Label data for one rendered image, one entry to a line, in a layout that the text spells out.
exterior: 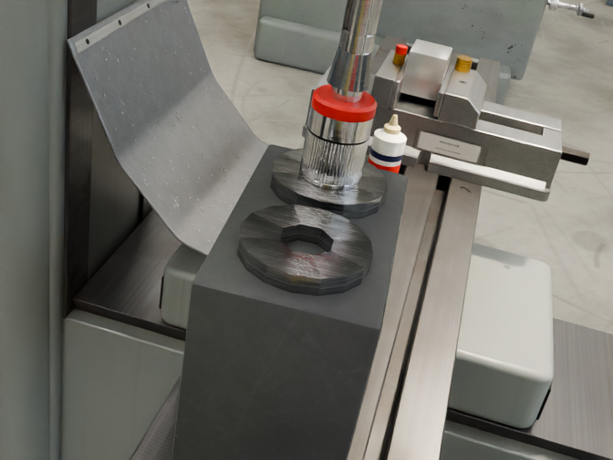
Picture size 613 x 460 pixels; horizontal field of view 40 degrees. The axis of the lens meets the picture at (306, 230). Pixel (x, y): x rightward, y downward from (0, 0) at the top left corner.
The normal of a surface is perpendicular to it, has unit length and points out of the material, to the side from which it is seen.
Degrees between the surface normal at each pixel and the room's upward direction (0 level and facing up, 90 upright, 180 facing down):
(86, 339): 90
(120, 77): 65
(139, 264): 0
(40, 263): 89
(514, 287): 0
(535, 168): 90
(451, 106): 90
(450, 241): 0
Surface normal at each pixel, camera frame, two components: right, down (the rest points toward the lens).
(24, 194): 0.33, 0.51
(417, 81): -0.26, 0.46
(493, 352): 0.16, -0.84
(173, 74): 0.92, -0.16
